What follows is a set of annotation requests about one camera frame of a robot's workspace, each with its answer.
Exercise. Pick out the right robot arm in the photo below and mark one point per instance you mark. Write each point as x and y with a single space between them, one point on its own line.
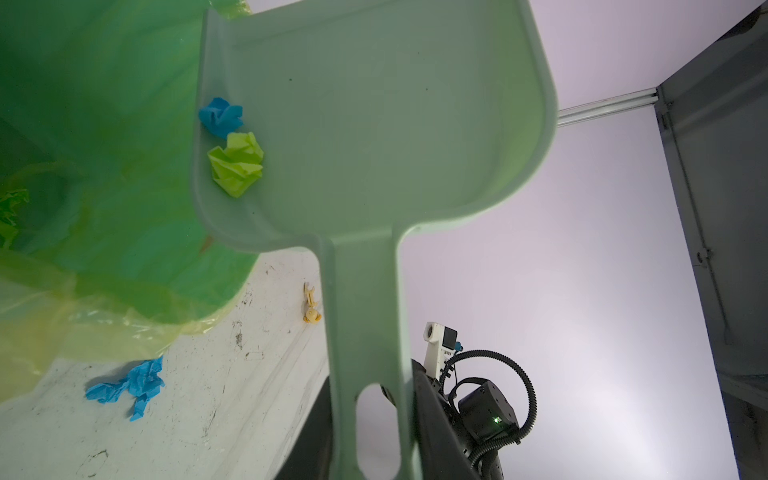
479 413

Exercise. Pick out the blue paper scrap cluster centre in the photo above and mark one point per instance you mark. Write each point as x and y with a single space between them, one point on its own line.
143 382

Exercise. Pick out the green plastic dustpan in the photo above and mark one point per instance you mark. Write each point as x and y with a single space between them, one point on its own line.
377 119

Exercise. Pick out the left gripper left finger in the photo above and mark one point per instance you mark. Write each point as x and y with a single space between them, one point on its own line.
311 455

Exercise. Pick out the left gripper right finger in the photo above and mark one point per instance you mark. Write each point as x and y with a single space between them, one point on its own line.
441 455

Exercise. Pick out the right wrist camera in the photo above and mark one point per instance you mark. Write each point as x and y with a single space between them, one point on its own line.
442 345

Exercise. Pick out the paper scrap cluster front left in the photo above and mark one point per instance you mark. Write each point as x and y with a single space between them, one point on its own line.
238 164

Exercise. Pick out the yellow toy duck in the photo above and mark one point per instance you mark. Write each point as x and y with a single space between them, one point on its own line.
311 313

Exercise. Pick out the yellow-green bin liner bag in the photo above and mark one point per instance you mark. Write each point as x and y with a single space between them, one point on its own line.
102 256

